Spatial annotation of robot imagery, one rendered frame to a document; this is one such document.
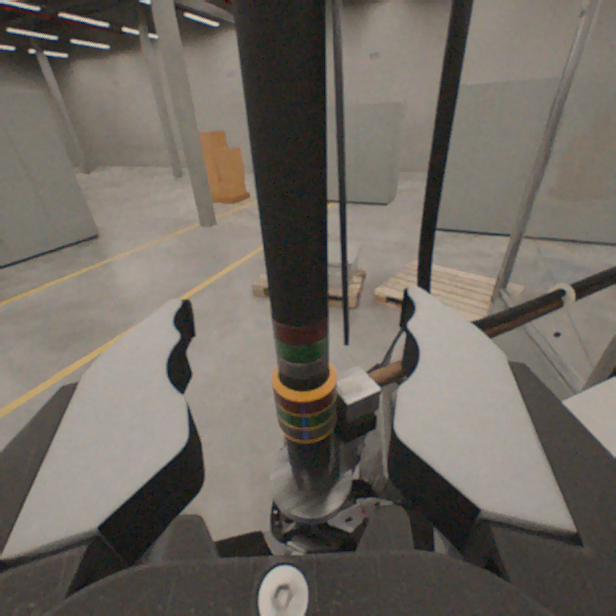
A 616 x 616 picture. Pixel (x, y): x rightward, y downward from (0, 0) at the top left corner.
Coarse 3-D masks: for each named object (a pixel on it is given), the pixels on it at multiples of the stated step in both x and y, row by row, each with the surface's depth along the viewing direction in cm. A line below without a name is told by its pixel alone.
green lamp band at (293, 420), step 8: (336, 400) 21; (280, 408) 20; (328, 408) 20; (280, 416) 20; (288, 416) 20; (296, 416) 19; (304, 416) 19; (312, 416) 19; (320, 416) 19; (328, 416) 20; (288, 424) 20; (296, 424) 20; (304, 424) 20; (312, 424) 20; (320, 424) 20
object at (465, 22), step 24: (456, 0) 13; (456, 24) 14; (456, 48) 14; (456, 72) 15; (456, 96) 15; (432, 144) 17; (432, 168) 17; (432, 192) 18; (432, 216) 18; (432, 240) 19; (552, 288) 33; (576, 288) 32; (504, 312) 28; (552, 312) 33
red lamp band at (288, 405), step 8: (272, 384) 20; (336, 384) 20; (336, 392) 20; (280, 400) 19; (288, 400) 19; (320, 400) 19; (328, 400) 19; (288, 408) 19; (296, 408) 19; (304, 408) 19; (312, 408) 19; (320, 408) 19
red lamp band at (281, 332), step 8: (328, 312) 17; (272, 320) 17; (328, 320) 17; (280, 328) 17; (288, 328) 16; (296, 328) 16; (304, 328) 16; (312, 328) 16; (320, 328) 17; (328, 328) 18; (280, 336) 17; (288, 336) 17; (296, 336) 16; (304, 336) 16; (312, 336) 17; (320, 336) 17; (296, 344) 17
